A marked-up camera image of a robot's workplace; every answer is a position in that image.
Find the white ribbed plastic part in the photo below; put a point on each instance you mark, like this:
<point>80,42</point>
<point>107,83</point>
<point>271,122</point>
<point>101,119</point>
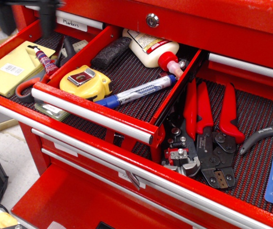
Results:
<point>70,49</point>

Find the silver round drawer lock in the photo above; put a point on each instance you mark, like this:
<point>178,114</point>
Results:
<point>152,20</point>

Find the white wood glue bottle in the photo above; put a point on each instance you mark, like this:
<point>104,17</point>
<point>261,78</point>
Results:
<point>154,51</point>

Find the red bottom open drawer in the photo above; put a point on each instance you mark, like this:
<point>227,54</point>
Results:
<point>79,201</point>

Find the black foam eraser block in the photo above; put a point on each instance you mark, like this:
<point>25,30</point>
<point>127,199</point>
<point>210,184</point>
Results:
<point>109,53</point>

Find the small silver bolt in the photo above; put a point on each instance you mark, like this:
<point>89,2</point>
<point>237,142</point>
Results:
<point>182,64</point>

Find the white markers label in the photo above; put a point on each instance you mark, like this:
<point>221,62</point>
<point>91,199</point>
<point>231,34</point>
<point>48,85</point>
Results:
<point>72,24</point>

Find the red small open drawer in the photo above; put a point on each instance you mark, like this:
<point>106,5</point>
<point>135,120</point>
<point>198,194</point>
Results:
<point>141,97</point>

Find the red handled wire stripper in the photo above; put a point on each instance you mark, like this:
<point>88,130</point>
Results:
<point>178,147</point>

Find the clear small plastic case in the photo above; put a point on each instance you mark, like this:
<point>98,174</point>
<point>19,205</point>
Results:
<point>52,111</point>

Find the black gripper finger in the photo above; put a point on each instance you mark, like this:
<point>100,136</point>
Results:
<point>47,11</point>
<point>7,21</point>

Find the blue BIC marker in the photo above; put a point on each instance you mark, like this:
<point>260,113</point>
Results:
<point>137,92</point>

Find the yellow tape measure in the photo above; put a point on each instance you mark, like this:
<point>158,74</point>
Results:
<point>87,83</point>

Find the red wide open drawer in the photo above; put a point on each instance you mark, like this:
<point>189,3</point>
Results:
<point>245,133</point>

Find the red tool chest cabinet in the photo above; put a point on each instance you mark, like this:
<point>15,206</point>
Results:
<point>210,31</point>

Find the red handled crimping tool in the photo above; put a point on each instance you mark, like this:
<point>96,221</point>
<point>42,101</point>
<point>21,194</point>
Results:
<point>216,149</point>

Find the yellow object bottom left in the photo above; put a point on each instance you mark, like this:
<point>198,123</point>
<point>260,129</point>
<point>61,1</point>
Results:
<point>6,220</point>

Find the small red glue tube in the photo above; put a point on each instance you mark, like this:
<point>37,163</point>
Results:
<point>48,65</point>

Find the grey handled cutter pliers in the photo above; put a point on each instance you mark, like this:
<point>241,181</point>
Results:
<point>254,138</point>

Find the red and grey scissors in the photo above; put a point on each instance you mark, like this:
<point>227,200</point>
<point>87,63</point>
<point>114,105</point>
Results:
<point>41,76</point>

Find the yellow flat card package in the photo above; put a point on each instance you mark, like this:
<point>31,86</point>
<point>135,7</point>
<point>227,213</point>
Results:
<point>20,65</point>

